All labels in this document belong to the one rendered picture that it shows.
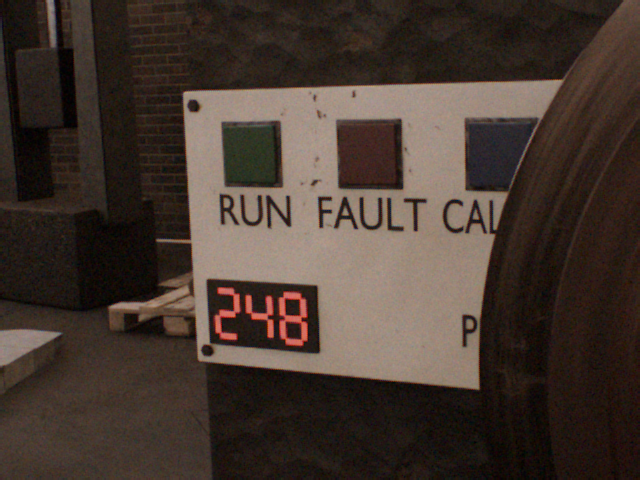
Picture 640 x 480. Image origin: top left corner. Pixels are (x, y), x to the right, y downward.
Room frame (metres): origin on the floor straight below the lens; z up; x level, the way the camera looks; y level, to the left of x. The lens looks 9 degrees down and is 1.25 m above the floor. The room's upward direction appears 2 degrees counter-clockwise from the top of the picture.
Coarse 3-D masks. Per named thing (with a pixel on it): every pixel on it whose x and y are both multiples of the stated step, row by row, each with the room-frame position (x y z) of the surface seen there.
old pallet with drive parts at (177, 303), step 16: (192, 272) 5.77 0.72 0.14; (176, 288) 5.47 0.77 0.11; (128, 304) 5.08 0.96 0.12; (144, 304) 4.97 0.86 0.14; (160, 304) 4.96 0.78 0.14; (176, 304) 4.94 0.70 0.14; (192, 304) 4.92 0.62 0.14; (112, 320) 5.01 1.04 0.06; (128, 320) 5.02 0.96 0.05; (144, 320) 5.16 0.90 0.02; (176, 320) 4.86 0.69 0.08; (192, 320) 4.87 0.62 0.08
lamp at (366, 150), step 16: (352, 128) 0.61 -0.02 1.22; (368, 128) 0.61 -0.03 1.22; (384, 128) 0.60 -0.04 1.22; (352, 144) 0.61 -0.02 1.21; (368, 144) 0.61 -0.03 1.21; (384, 144) 0.60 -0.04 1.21; (352, 160) 0.61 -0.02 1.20; (368, 160) 0.61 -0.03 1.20; (384, 160) 0.60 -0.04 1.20; (352, 176) 0.61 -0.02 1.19; (368, 176) 0.61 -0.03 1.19; (384, 176) 0.60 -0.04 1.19
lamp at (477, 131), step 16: (480, 128) 0.58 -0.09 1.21; (496, 128) 0.57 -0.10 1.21; (512, 128) 0.57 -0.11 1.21; (528, 128) 0.56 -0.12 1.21; (480, 144) 0.58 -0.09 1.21; (496, 144) 0.57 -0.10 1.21; (512, 144) 0.57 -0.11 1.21; (480, 160) 0.58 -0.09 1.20; (496, 160) 0.57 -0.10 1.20; (512, 160) 0.57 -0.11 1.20; (480, 176) 0.58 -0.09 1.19; (496, 176) 0.57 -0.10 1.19; (512, 176) 0.57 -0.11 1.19
